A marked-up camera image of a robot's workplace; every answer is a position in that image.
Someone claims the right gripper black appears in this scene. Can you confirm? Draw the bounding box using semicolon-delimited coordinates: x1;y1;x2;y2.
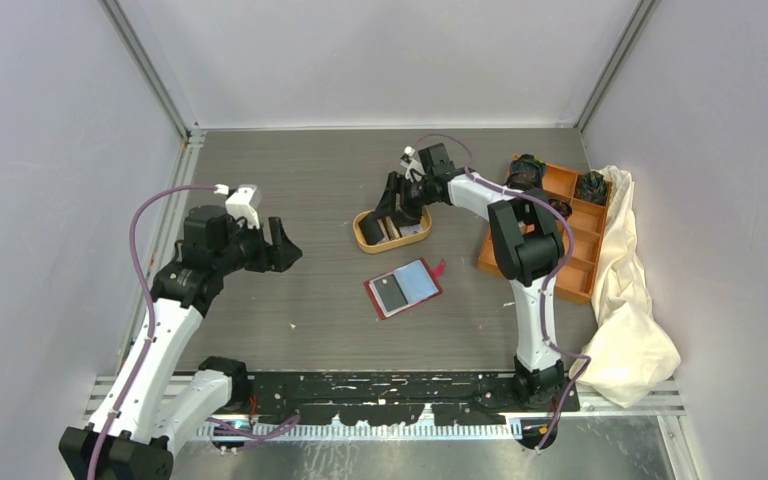
370;172;433;230

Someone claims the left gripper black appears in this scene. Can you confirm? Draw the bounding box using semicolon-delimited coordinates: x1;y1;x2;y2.
213;214;300;276

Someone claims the orange oval card tray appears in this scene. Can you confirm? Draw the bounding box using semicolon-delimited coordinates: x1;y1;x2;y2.
352;207;432;254

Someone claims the black credit card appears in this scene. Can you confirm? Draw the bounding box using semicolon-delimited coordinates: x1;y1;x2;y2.
374;274;408;314

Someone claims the red card holder wallet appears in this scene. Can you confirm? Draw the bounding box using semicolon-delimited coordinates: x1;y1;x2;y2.
364;258;446;320

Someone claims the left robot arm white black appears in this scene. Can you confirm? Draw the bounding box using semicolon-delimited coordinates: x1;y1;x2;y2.
58;205;302;479

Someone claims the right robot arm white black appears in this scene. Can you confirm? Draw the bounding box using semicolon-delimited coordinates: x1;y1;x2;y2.
357;143;567;411

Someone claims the rolled black belt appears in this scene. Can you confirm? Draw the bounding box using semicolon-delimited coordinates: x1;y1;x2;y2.
505;171;543;192

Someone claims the rolled dark patterned belt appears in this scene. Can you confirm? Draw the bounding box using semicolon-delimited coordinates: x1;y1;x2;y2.
508;154;548;180

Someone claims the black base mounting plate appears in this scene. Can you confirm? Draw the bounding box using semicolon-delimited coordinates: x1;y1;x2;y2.
215;371;559;427

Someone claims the orange compartment organizer tray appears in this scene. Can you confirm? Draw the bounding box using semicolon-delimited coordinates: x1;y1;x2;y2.
477;157;614;306

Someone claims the rolled green dark belt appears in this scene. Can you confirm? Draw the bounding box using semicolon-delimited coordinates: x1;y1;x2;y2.
573;170;609;206

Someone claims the cream cloth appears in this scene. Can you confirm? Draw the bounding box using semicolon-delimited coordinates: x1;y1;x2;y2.
572;165;681;408

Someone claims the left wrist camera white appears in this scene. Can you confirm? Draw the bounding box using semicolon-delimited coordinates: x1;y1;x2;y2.
214;184;262;229

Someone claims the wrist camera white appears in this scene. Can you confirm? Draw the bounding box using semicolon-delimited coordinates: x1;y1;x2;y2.
400;146;425;182
214;184;262;229

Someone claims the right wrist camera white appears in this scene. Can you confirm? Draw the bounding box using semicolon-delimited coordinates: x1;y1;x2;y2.
400;146;425;182

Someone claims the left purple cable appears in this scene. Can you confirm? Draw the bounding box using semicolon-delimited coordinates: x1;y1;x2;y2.
85;184;302;480

